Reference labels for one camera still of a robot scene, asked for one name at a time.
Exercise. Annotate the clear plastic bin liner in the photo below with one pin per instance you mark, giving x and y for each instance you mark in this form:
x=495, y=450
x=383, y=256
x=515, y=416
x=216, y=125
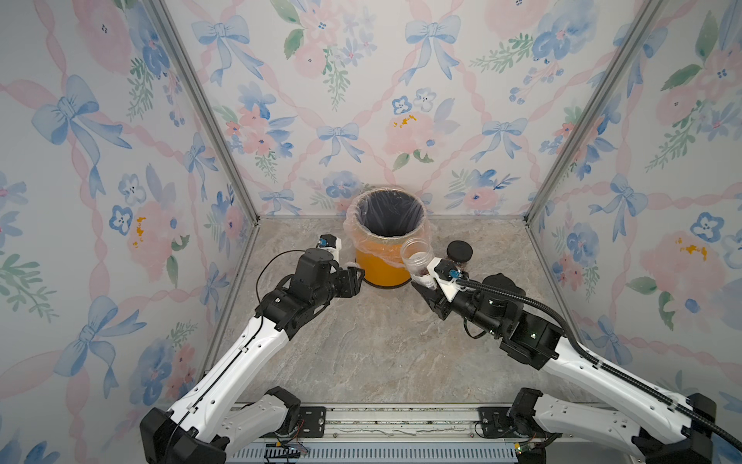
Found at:
x=379, y=222

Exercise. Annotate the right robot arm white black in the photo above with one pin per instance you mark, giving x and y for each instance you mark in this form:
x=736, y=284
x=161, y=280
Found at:
x=640, y=419

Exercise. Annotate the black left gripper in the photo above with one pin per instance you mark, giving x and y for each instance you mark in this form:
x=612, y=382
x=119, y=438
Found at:
x=351, y=282

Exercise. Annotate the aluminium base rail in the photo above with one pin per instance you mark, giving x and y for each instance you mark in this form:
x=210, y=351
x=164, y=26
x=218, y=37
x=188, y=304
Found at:
x=394, y=432

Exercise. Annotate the labelled flower tea jar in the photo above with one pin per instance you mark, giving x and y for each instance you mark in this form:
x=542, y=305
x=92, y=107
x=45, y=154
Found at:
x=460, y=253

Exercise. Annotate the white-lidded flower tea jar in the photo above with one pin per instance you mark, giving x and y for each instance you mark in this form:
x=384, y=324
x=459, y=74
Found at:
x=416, y=255

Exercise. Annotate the orange trash bin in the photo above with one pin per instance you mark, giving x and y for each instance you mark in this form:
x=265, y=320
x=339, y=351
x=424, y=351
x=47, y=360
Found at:
x=381, y=275

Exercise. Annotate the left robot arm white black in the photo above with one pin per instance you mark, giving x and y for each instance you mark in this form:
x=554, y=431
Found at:
x=243, y=359

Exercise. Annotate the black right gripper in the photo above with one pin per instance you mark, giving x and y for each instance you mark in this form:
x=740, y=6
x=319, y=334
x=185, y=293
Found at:
x=435, y=298

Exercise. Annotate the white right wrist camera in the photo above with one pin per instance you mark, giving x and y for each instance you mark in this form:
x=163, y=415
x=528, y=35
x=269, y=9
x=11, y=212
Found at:
x=446, y=275

